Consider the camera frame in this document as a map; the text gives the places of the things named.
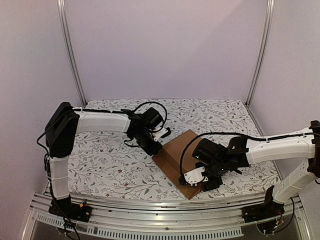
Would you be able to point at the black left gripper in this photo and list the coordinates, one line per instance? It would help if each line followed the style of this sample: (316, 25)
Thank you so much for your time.
(153, 150)

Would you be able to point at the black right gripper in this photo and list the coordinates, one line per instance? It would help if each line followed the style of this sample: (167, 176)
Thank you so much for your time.
(208, 185)

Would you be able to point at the brown cardboard box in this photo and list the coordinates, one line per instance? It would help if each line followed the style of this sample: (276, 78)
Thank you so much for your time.
(168, 160)

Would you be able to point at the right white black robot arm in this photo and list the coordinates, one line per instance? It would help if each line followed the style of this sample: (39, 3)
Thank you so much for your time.
(243, 151)

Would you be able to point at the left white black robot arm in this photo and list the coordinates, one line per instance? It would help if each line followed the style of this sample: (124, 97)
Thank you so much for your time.
(145, 128)

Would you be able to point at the white floral table cloth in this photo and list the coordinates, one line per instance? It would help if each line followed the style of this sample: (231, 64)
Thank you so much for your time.
(102, 165)

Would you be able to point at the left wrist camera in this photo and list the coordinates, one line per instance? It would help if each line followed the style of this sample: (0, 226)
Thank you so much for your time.
(163, 133)

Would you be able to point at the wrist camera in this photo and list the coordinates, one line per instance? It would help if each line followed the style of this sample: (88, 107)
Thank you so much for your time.
(193, 177)
(163, 133)

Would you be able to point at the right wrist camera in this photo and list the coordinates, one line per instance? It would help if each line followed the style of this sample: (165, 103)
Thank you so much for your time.
(193, 177)

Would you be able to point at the aluminium front rail frame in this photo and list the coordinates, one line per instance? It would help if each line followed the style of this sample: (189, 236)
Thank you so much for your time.
(131, 219)

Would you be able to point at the left aluminium corner post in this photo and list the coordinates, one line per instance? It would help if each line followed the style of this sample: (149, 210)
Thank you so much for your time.
(61, 6)

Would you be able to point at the aluminium corner post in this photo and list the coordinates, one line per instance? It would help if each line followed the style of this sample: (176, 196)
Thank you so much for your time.
(262, 51)
(61, 6)

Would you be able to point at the right aluminium corner post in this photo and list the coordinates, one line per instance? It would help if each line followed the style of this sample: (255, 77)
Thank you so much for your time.
(262, 51)

